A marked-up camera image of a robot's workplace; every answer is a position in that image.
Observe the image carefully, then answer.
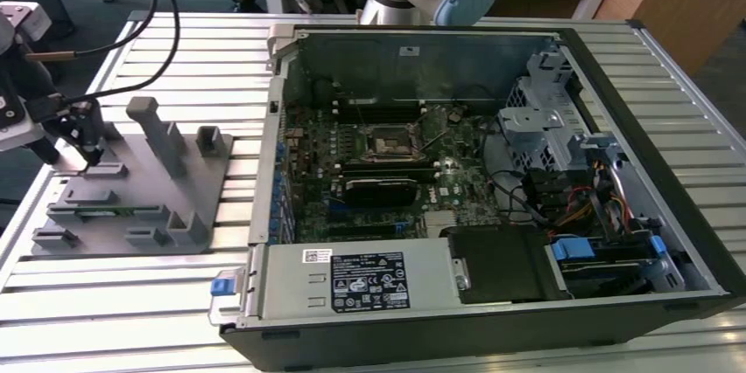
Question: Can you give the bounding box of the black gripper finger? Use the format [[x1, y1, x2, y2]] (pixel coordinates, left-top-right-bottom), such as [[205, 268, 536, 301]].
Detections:
[[72, 100, 106, 152]]

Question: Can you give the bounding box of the CPU socket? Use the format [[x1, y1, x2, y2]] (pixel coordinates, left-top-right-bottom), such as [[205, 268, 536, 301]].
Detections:
[[361, 123, 424, 162]]

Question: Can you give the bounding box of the green RAM stick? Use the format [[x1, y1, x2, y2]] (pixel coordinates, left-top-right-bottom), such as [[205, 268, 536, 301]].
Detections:
[[74, 205, 158, 217]]

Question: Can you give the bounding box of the grey parts rack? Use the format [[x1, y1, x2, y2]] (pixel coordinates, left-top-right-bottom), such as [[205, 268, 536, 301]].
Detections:
[[29, 95, 234, 257]]

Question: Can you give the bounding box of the black mesh waste bin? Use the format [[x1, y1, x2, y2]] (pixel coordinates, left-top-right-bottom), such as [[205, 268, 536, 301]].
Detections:
[[22, 0, 77, 49]]

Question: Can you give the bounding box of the grey plastic retention latch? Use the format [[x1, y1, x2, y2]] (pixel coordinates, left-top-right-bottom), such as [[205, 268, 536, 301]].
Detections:
[[265, 23, 298, 73]]

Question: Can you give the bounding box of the black RAM slot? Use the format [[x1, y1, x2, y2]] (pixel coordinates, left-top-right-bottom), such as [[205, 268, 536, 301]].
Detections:
[[330, 100, 427, 111], [344, 170, 437, 184], [330, 109, 427, 123], [341, 161, 437, 173]]

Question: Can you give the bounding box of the silver power supply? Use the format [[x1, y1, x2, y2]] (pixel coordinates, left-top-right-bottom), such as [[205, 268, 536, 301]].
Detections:
[[258, 239, 465, 320]]

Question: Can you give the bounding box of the black graphics card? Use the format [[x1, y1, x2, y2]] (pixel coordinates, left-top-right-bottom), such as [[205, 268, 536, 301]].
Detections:
[[341, 177, 419, 209]]

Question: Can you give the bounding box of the black expansion slot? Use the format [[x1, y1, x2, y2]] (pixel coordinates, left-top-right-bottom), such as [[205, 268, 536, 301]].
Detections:
[[325, 224, 399, 239]]

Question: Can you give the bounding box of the silver chipset heatsink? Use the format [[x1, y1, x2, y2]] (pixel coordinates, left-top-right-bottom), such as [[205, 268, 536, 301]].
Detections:
[[423, 211, 459, 234]]

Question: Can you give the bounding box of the green motherboard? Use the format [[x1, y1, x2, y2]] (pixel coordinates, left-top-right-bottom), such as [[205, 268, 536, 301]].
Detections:
[[284, 104, 508, 243]]

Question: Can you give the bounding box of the grey metal drive cage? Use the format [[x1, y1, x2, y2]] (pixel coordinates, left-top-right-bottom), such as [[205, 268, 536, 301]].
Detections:
[[497, 52, 589, 173]]

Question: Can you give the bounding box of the black open PC case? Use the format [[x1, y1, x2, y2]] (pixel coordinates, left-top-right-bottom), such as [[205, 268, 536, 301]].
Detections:
[[217, 22, 734, 373]]

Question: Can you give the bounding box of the black plastic shroud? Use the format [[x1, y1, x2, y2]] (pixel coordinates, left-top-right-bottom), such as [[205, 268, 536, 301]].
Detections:
[[439, 224, 569, 304]]

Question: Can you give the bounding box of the grey plastic drive latch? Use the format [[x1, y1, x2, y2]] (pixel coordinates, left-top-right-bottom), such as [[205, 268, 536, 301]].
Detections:
[[573, 132, 619, 160]]

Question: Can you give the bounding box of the blue disk carrier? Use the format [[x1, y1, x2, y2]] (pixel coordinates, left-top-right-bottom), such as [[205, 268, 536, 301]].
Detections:
[[549, 235, 668, 276]]

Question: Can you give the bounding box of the silver metal support bar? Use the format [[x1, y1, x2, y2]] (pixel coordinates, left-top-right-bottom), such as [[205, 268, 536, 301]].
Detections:
[[604, 145, 651, 234]]

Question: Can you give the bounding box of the grey metal disk bay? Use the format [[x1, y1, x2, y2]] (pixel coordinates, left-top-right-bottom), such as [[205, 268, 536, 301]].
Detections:
[[544, 232, 688, 300]]

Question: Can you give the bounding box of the wooden cabinet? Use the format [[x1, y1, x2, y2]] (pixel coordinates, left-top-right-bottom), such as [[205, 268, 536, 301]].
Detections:
[[631, 0, 746, 75]]

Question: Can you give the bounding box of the black camera cable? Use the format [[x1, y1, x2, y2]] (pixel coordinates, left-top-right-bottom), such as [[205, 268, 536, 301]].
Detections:
[[57, 0, 180, 107]]

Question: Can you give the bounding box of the cable with copper sleeve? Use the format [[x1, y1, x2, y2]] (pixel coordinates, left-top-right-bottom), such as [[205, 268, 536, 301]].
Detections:
[[25, 0, 162, 63]]

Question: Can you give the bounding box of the white box wrist camera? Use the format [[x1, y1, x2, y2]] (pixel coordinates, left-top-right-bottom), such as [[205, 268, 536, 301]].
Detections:
[[0, 1, 52, 42]]

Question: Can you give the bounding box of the black cable loop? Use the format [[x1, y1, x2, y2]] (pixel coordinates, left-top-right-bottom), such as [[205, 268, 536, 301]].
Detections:
[[487, 169, 548, 226]]

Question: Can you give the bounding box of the coloured power wire bundle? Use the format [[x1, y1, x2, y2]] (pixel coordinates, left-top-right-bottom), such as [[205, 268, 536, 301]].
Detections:
[[547, 162, 636, 238]]

